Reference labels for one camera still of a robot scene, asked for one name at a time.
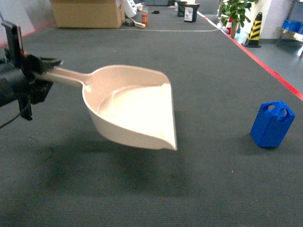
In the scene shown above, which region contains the wooden handled brush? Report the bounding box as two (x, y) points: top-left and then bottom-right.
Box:
(125, 18), (146, 28)

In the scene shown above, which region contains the metal shelf rack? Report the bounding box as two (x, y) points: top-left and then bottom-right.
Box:
(276, 0), (303, 46)

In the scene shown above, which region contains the orange bottle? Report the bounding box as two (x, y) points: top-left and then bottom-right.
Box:
(142, 13), (148, 26)

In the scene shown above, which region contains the beige plastic dustpan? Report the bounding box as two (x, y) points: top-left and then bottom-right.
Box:
(35, 65), (178, 150)

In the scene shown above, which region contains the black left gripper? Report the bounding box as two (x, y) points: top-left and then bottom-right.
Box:
(21, 54), (62, 105)

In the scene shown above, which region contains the green potted plant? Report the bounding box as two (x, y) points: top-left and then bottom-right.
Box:
(219, 0), (258, 38)

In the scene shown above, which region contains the red white traffic cone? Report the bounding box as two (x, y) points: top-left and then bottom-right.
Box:
(225, 17), (232, 35)

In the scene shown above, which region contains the black box behind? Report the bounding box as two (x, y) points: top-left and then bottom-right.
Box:
(177, 0), (187, 17)

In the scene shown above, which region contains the large cardboard box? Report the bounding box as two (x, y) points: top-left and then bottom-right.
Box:
(50, 0), (125, 28)

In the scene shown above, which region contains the blue plastic part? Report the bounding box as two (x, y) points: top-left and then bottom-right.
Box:
(250, 101), (295, 148)

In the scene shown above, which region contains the black box white label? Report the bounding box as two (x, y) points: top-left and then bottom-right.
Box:
(184, 4), (200, 23)

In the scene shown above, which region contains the yellow black traffic cone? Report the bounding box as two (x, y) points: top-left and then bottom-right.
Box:
(244, 12), (263, 48)

